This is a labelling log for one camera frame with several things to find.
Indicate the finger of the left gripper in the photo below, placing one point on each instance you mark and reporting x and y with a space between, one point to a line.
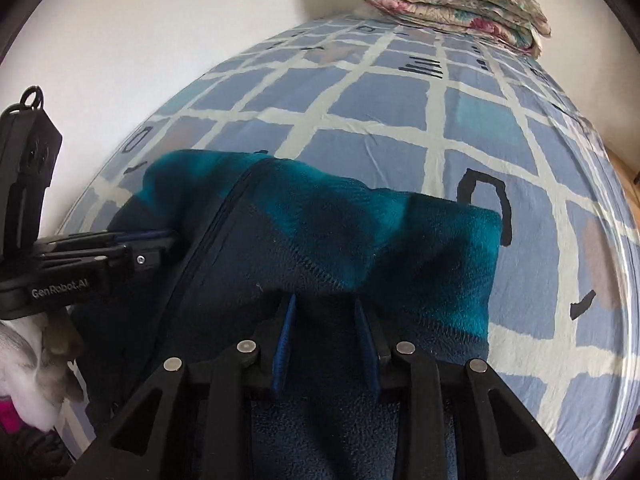
118 263
103 239

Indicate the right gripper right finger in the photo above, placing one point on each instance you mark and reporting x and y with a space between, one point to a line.
455 421

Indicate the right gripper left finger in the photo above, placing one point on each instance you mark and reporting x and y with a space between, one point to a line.
194 421

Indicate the teal plaid fleece jacket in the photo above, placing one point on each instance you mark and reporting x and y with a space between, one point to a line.
251 225

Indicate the left gloved hand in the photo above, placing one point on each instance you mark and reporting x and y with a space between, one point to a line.
36 352

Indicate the pink sleeve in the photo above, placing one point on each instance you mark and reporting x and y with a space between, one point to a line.
10 421

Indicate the blue checked bed sheet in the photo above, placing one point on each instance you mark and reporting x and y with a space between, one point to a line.
452 116

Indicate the folded floral quilt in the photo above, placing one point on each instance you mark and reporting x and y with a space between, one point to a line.
517 24

